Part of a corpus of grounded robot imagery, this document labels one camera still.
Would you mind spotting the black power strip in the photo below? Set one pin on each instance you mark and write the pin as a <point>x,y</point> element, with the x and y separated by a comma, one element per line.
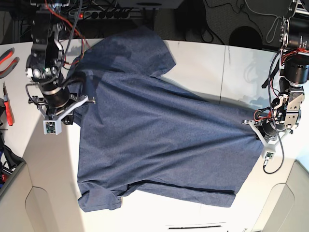
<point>110,14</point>

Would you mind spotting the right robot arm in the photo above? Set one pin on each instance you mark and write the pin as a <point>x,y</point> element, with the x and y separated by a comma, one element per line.
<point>48,56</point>

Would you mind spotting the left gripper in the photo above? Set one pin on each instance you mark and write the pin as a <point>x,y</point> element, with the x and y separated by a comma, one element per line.
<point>270,135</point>

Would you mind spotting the red handled cutters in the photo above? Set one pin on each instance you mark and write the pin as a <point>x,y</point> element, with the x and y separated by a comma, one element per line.
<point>9,115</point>

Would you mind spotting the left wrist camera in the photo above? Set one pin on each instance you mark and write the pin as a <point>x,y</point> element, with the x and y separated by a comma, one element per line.
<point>267,155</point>

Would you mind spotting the blue t-shirt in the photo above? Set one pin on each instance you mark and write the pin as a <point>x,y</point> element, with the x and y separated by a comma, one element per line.
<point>143,133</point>

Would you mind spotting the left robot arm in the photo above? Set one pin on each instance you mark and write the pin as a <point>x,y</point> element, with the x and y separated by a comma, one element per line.
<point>288,73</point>

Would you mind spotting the red grey pliers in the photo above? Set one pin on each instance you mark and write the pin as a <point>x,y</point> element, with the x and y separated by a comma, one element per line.
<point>10,66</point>

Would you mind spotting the grey storage bin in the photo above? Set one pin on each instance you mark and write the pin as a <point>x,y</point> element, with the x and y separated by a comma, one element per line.
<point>10,166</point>

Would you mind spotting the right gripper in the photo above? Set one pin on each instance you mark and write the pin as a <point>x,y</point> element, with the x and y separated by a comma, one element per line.
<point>58,103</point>

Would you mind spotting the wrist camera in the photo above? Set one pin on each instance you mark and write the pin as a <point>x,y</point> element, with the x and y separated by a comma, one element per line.
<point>52,127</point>
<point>267,155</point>

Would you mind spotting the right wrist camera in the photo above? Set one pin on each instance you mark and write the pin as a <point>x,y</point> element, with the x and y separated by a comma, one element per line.
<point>52,127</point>

